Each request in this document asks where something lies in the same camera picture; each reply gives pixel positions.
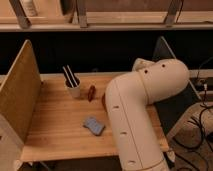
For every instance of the orange ceramic bowl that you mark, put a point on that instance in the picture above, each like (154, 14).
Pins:
(103, 102)

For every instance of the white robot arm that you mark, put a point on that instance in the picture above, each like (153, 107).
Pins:
(126, 98)

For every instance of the small brown figurine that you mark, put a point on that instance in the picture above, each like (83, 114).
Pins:
(91, 93)

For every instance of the white cup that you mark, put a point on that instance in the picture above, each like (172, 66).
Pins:
(74, 91)

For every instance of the blue sponge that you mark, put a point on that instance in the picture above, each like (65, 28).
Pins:
(94, 126)

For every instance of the black chopstick right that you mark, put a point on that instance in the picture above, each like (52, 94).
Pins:
(72, 76)

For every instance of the black chopstick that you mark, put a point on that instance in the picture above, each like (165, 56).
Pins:
(72, 76)
(67, 77)

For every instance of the black chopstick left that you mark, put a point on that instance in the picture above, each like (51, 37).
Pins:
(67, 77)

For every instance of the right dark divider panel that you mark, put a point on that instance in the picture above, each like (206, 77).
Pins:
(175, 111)

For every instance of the left wooden divider panel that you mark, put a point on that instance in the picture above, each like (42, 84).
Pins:
(18, 94)

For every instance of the white bottle on shelf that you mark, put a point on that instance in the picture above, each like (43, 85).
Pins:
(30, 8)

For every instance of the wooden shelf frame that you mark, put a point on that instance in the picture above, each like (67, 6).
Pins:
(107, 15)

